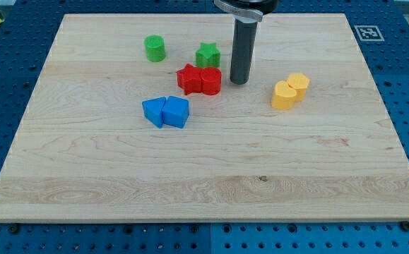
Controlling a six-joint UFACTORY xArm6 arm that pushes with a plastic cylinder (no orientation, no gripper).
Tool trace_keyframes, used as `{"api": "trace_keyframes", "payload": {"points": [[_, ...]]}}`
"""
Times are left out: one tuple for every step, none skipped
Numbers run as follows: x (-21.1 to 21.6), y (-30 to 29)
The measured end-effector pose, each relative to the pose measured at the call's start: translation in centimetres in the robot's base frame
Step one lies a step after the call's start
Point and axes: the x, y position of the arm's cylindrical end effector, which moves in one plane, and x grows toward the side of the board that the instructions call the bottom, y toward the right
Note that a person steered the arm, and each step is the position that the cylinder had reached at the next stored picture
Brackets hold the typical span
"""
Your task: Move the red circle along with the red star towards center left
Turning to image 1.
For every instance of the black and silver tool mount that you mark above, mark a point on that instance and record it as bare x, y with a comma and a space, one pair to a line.
247, 10

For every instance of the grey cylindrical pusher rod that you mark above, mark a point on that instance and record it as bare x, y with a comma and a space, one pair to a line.
242, 51

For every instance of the green star block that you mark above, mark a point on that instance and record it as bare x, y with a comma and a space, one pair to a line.
208, 55

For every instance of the red star block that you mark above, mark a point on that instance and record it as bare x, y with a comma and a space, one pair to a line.
189, 79

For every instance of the red cylinder block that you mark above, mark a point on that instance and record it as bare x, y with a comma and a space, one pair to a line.
211, 78

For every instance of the yellow pentagon block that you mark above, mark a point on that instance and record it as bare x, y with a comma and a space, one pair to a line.
299, 82

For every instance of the yellow heart block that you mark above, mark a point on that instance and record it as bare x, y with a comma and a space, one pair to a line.
283, 96

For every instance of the green cylinder block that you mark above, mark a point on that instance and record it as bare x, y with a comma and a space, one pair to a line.
155, 48

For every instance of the blue cube block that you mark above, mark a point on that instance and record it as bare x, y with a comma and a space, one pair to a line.
175, 111

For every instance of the white fiducial marker tag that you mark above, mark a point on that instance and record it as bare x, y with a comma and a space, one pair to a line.
369, 33

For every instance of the blue triangle block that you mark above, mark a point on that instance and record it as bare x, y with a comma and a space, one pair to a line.
152, 110

